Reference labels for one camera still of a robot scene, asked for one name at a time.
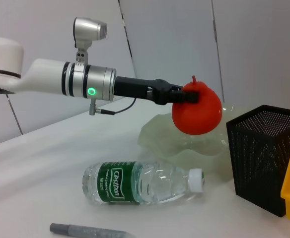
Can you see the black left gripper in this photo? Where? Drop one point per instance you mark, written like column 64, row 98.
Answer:
column 135, row 88

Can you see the clear water bottle green label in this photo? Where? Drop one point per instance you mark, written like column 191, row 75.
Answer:
column 135, row 183

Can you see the black mesh pen holder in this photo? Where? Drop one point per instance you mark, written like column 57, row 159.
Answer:
column 256, row 158

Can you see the grey glitter marker pen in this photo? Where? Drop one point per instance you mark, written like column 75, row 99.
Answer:
column 85, row 230

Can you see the clear glass bowl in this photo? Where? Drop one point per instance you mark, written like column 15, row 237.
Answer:
column 165, row 138

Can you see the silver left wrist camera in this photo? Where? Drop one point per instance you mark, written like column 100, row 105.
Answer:
column 89, row 29

